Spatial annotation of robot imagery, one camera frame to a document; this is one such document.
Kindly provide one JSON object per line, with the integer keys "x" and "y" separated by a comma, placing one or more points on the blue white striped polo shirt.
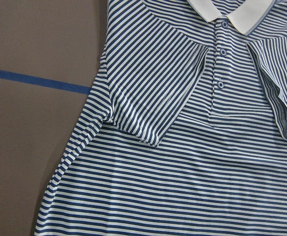
{"x": 184, "y": 131}

